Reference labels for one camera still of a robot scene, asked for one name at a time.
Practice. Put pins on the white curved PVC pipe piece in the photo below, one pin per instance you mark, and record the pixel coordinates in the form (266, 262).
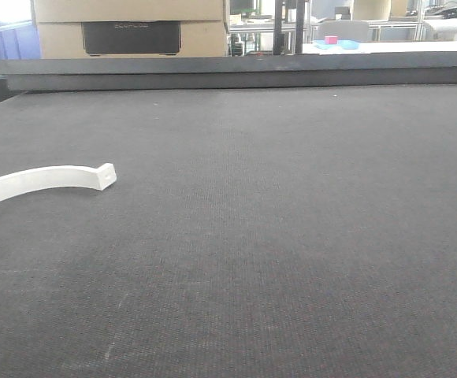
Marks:
(50, 177)

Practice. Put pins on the blue bin far left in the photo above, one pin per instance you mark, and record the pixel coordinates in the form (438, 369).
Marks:
(19, 40)

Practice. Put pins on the light blue tray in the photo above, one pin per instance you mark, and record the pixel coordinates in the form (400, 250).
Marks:
(343, 44)

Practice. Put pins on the pink cube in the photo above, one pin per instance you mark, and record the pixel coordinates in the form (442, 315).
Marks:
(331, 39)

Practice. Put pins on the cardboard box with black print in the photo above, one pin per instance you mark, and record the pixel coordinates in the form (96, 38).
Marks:
(198, 39)

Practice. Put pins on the upper cardboard box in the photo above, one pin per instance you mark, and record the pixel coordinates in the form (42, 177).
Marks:
(130, 10)

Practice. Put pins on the white far table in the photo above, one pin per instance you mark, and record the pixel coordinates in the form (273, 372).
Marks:
(388, 47)

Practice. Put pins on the black vertical post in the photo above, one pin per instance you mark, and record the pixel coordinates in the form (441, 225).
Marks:
(278, 22)

